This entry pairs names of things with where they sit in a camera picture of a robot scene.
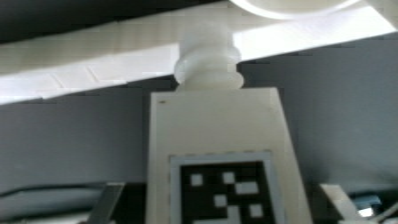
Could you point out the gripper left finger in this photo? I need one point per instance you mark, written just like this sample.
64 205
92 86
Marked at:
101 215

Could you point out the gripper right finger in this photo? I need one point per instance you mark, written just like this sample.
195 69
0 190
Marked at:
355 209

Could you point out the white U-shaped fence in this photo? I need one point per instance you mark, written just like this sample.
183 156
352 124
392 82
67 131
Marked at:
117 63

